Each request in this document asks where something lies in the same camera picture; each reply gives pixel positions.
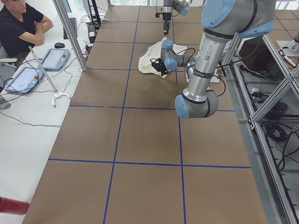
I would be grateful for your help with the blue teach pendant lower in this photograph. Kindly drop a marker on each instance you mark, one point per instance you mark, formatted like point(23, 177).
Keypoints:
point(25, 80)

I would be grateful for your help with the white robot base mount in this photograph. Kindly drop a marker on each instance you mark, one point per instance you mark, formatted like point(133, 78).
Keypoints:
point(215, 77)

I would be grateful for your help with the blue teach pendant upper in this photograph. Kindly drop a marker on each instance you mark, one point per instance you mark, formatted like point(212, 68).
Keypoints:
point(55, 59)

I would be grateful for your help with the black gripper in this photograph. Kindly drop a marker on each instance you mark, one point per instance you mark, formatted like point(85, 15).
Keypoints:
point(163, 70)

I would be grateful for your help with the reacher grabber stick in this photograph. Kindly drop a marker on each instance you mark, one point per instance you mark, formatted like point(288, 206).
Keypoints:
point(57, 94)

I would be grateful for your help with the person in black shirt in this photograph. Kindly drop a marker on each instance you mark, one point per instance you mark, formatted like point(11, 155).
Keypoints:
point(21, 27)

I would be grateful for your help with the blue teach pendant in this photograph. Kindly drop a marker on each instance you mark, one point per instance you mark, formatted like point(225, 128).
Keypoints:
point(55, 59)
point(25, 80)

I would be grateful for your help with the cream white t-shirt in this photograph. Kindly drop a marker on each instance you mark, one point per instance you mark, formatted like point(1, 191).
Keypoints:
point(149, 60)

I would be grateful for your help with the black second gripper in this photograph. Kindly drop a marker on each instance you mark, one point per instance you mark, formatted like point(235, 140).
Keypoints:
point(166, 17)

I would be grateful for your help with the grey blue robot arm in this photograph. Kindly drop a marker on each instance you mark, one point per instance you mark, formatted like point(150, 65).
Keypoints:
point(221, 20)

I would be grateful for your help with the black computer mouse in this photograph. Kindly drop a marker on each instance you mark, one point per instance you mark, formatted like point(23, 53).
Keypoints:
point(59, 45)

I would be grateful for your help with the aluminium frame post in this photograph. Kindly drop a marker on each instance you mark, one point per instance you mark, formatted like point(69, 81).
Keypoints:
point(60, 8)

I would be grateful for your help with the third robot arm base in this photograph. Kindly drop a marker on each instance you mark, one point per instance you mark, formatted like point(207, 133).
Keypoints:
point(289, 48)

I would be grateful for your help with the aluminium frame rail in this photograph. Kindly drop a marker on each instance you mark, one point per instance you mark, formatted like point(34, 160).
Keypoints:
point(269, 118)

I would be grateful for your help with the red bottle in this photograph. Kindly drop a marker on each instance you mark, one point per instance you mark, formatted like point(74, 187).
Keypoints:
point(11, 206)

